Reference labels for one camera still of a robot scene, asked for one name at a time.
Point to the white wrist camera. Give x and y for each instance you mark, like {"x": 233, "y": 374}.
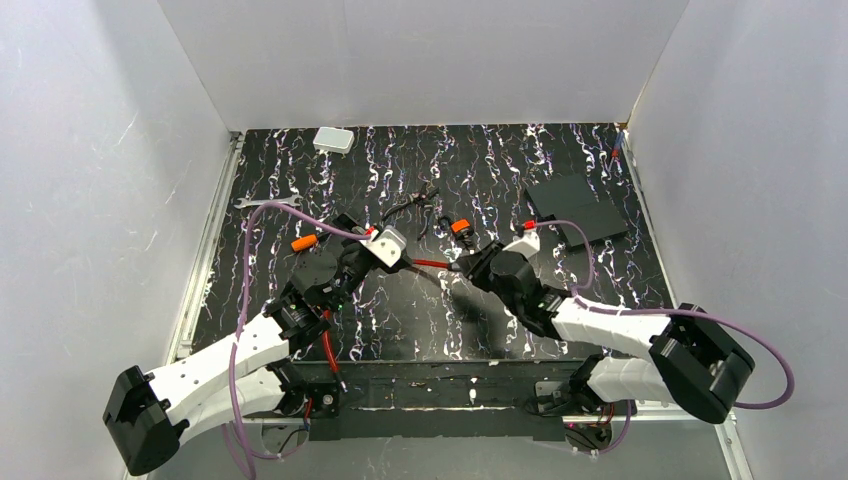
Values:
{"x": 528, "y": 244}
{"x": 387, "y": 245}

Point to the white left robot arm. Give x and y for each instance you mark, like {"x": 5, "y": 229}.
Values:
{"x": 151, "y": 415}

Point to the red cable lock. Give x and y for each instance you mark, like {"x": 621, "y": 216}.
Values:
{"x": 326, "y": 338}

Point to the red blue pen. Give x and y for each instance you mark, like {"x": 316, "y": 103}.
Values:
{"x": 617, "y": 157}

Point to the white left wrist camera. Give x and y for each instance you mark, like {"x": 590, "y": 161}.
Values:
{"x": 387, "y": 245}

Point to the black flat plate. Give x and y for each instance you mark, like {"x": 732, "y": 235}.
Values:
{"x": 571, "y": 198}

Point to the white rectangular box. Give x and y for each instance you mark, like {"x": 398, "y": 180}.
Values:
{"x": 334, "y": 140}

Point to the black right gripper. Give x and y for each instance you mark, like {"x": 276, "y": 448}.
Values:
{"x": 468, "y": 262}

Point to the silver open-end wrench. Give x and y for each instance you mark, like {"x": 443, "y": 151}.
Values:
{"x": 243, "y": 203}

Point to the grey handled pliers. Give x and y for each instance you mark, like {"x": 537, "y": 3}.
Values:
{"x": 422, "y": 200}

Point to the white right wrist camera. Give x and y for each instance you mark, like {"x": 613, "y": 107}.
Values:
{"x": 528, "y": 244}

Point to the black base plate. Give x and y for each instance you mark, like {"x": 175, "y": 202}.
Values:
{"x": 437, "y": 397}

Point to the orange handled screwdriver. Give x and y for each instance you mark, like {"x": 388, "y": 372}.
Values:
{"x": 309, "y": 241}

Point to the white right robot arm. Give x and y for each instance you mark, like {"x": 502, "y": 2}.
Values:
{"x": 677, "y": 357}

